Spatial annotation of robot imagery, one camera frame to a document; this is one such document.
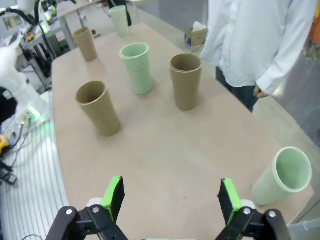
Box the person body in white shirt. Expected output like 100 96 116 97
199 0 320 113

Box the brown plastic cup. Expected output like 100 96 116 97
169 53 203 112
75 80 122 138
72 27 99 63

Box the slotted aluminium base plate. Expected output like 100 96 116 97
0 119 70 240

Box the grey leg workshop table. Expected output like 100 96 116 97
48 0 111 51

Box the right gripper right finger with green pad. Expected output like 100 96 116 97
214 177 293 240

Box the black cable hose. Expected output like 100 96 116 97
0 8 35 26

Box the yellow emergency stop pendant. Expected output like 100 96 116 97
0 134 10 157

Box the cardboard box with white tissue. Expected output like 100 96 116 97
184 21 209 47

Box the person left hand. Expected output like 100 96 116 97
252 84 272 99

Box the black clamp bracket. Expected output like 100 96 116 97
0 162 19 186

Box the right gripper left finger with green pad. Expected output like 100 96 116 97
46 176 131 240

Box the person left forearm white sleeve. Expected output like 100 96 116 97
256 14 316 97

